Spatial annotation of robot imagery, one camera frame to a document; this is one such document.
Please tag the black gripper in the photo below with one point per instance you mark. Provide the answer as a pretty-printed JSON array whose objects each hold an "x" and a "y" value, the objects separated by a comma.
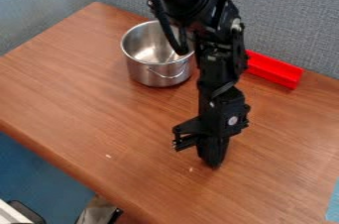
[{"x": 222, "y": 119}]

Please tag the red rectangular block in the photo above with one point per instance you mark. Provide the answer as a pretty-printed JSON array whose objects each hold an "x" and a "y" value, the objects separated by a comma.
[{"x": 274, "y": 70}]

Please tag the stainless steel pot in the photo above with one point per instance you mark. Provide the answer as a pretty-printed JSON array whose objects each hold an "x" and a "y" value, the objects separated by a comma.
[{"x": 154, "y": 64}]

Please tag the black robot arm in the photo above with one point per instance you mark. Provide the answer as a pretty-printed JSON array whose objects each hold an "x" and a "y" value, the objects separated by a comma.
[{"x": 210, "y": 23}]

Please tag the black object bottom left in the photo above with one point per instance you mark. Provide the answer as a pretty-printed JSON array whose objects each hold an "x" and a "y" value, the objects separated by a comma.
[{"x": 25, "y": 215}]

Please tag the white object bottom left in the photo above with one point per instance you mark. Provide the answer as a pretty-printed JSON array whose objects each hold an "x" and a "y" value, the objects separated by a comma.
[{"x": 6, "y": 212}]

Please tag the grey table leg bracket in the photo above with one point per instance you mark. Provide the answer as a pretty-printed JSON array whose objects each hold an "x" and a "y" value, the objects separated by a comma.
[{"x": 99, "y": 212}]

